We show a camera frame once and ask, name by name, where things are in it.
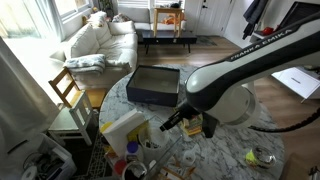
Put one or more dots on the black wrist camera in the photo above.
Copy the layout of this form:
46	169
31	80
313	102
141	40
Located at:
210	126

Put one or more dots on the white cabinet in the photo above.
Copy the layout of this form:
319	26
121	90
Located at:
296	81

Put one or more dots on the dark blue cardboard box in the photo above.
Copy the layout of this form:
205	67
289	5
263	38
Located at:
151	96

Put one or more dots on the yellow box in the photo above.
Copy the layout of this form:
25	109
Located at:
141	135

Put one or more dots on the white tape roll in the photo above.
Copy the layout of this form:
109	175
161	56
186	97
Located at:
29	173

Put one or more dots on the white bottle blue cap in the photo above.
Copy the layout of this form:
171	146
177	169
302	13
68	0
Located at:
133	150

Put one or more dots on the black coffee table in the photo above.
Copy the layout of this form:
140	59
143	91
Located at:
168	36

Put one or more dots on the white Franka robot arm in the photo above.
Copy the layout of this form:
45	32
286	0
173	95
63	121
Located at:
233	76

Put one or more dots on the white wooden chair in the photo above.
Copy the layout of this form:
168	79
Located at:
71	120

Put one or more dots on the grey white throw blanket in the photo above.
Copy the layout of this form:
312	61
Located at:
85	63

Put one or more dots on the grey door mat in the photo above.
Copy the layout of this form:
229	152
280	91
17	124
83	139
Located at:
206	40

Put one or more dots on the white sofa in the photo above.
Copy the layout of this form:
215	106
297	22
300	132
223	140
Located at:
110	46

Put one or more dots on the white mug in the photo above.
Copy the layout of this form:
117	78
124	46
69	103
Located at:
133	171

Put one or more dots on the orange brown packet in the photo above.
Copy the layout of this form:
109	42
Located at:
175	173

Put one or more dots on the red round object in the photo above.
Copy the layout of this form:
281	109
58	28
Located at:
267	31

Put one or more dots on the orange plush toy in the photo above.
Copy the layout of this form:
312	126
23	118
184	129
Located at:
173	19

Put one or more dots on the yellow round object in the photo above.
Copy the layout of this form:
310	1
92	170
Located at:
106	127

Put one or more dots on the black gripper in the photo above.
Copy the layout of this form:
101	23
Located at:
188	112

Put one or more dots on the patterned cushion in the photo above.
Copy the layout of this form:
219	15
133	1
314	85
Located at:
121	17

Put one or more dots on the large bright window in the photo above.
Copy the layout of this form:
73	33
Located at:
66	6

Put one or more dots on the small clear plastic cup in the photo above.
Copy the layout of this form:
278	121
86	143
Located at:
189	158

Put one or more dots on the red capped jar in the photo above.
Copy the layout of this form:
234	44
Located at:
120	166

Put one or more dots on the tall wooden stool table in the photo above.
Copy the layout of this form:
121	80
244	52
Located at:
168	10

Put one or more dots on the floral pillow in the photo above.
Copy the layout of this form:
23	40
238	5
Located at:
97	18

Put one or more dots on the clear acrylic bin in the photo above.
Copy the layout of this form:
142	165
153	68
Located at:
170	140

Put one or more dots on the black framed screen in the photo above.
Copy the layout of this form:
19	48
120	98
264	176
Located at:
300	13

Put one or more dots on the white door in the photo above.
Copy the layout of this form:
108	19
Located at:
213	16

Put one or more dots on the white loveseat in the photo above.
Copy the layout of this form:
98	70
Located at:
135	15

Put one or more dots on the brown wooden chair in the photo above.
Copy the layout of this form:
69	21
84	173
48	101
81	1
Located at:
65	85

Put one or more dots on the lattice pattern rug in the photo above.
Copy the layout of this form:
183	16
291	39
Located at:
98	156

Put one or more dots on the clear storage bin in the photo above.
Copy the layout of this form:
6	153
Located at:
50	163

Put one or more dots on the dark hanging jacket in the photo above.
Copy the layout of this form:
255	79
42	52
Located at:
255	13

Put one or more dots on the glass jar with lid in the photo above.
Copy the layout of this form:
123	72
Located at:
263	158

